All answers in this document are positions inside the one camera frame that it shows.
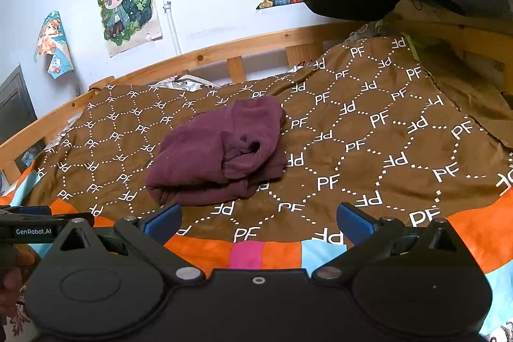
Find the small curled cartoon wall poster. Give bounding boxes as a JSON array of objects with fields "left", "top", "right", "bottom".
[{"left": 34, "top": 10, "right": 75, "bottom": 79}]

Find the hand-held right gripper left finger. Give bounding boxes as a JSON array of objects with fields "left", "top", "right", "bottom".
[{"left": 59, "top": 203, "right": 206, "bottom": 283}]

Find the maroon long-sleeved shirt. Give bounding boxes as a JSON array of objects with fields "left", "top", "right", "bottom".
[{"left": 145, "top": 96, "right": 288, "bottom": 206}]

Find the plain brown cloth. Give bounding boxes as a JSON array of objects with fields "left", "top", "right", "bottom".
[{"left": 397, "top": 0, "right": 513, "bottom": 149}]

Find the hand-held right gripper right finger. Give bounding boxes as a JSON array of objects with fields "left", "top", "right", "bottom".
[{"left": 312, "top": 203, "right": 466, "bottom": 282}]

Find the wooden bed frame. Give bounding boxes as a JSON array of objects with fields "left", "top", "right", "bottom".
[{"left": 0, "top": 11, "right": 513, "bottom": 184}]

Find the brown printed blanket colourful border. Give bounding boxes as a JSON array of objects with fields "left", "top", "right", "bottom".
[{"left": 0, "top": 33, "right": 513, "bottom": 337}]

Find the dark wall panel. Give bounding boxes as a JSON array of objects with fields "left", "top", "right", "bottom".
[{"left": 0, "top": 65, "right": 46, "bottom": 164}]

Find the blond cartoon figure wall poster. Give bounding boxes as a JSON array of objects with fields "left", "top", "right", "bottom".
[{"left": 97, "top": 0, "right": 164, "bottom": 58}]

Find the person's left hand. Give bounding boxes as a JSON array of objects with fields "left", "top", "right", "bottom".
[{"left": 0, "top": 246, "right": 38, "bottom": 316}]

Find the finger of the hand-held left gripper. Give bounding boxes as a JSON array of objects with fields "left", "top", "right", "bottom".
[{"left": 0, "top": 206, "right": 55, "bottom": 217}]

